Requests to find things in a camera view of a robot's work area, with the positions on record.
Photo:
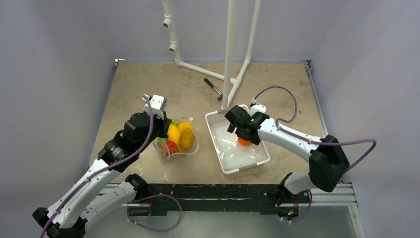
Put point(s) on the orange yellow mango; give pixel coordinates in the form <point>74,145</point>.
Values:
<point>187,139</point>

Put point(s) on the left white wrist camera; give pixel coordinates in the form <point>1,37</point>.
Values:
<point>155,104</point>

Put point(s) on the orange fruit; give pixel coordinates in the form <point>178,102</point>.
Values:
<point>243,142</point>

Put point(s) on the black small hammer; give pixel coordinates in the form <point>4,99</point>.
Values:
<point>220,95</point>

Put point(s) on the yellow lemon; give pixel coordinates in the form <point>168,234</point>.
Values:
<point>183,125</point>

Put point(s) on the green pear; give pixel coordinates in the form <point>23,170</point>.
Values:
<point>160,141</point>

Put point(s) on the yellow banana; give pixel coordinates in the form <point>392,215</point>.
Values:
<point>173,133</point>

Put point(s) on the red apple bottom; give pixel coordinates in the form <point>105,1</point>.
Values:
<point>170,148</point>

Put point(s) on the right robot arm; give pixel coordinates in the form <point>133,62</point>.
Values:
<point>325,156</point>

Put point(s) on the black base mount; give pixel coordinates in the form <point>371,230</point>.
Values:
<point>265,199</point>

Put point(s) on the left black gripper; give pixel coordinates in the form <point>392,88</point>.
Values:
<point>164,123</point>

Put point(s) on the white plastic tray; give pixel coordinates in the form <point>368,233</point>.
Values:
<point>233,157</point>

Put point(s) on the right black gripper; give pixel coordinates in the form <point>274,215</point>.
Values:
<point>239,132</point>

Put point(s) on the clear zip top bag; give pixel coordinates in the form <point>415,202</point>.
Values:
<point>191,151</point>

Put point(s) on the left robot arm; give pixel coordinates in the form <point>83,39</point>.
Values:
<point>82,206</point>

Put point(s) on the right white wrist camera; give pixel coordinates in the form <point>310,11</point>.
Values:
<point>257,107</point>

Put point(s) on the white pipe frame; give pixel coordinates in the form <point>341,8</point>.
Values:
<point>230,84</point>

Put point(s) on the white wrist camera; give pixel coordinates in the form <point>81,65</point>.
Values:
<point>155,104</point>
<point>257,107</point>

